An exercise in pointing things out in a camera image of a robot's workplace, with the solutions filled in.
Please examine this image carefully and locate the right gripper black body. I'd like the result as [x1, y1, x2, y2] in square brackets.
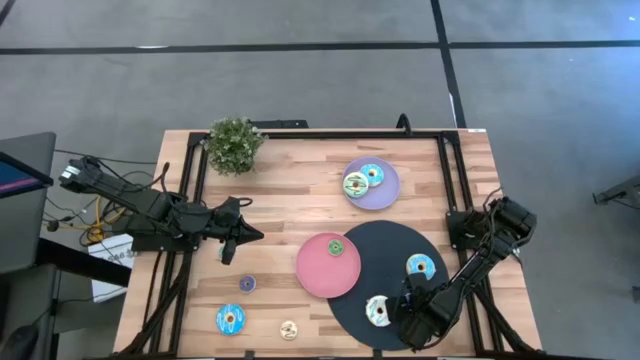
[399, 302, 449, 349]

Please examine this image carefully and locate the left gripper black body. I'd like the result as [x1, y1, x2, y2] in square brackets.
[197, 198, 241, 246]

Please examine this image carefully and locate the large blue iced donut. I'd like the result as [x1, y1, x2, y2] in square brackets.
[405, 252, 437, 281]
[359, 163, 385, 188]

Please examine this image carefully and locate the large white iced donut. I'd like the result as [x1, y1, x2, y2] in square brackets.
[364, 294, 392, 328]

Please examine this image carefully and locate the large blue donut white drizzle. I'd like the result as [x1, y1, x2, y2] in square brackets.
[215, 303, 247, 337]

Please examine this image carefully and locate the large green donut chocolate drizzle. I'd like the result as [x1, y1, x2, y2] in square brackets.
[342, 171, 370, 199]

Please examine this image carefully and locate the black round woven placemat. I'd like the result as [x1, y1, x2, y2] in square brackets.
[327, 219, 450, 352]

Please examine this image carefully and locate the green potted plant black pot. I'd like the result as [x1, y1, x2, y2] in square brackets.
[205, 116, 269, 177]

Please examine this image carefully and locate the pink plate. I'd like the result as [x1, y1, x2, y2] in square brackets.
[294, 231, 362, 300]

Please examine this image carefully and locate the purple plate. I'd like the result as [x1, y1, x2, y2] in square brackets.
[341, 155, 402, 212]

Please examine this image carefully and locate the black flat bar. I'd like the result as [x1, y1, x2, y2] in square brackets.
[249, 119, 310, 130]

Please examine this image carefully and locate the white printed carton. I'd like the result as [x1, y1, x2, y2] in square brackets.
[88, 233, 136, 304]

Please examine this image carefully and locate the dark grey computer cart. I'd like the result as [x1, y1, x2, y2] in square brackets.
[0, 132, 57, 275]

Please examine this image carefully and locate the tilted display screen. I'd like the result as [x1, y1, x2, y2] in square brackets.
[0, 151, 55, 200]

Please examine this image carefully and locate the dark grey stand leg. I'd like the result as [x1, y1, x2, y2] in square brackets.
[592, 174, 640, 211]

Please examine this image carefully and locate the yellow cable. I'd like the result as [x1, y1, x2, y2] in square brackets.
[47, 197, 126, 246]

